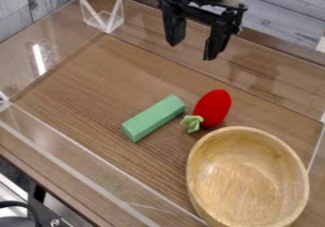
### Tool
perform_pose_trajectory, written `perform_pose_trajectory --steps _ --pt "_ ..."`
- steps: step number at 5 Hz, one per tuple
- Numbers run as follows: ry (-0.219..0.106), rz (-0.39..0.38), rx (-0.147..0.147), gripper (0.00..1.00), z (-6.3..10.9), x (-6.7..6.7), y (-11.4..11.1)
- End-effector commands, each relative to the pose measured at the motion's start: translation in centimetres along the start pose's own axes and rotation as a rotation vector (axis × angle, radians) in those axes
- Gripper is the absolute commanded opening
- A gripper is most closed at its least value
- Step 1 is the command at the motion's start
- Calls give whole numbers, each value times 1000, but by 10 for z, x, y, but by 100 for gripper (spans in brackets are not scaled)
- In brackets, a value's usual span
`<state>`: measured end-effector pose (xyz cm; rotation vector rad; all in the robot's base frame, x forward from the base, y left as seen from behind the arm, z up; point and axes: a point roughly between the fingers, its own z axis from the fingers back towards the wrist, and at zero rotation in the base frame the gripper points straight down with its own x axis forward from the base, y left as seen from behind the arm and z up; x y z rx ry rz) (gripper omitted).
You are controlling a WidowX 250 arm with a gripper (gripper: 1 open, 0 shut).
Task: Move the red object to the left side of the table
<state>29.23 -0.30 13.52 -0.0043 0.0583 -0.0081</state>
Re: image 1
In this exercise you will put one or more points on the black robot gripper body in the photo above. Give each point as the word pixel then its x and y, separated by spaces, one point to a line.
pixel 208 11

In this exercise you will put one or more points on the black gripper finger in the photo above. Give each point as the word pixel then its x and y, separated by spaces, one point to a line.
pixel 217 42
pixel 174 23

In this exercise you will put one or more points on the red plush strawberry toy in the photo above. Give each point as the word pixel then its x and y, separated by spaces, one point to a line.
pixel 210 111

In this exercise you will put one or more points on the green rectangular block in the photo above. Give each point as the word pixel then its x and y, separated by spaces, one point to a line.
pixel 153 118

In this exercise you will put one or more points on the wooden bowl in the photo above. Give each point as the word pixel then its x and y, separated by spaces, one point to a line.
pixel 247 179

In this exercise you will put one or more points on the clear acrylic table enclosure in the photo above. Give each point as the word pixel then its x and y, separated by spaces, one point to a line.
pixel 75 82

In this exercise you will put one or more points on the black table leg bracket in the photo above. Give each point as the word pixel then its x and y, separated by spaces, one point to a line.
pixel 49 218

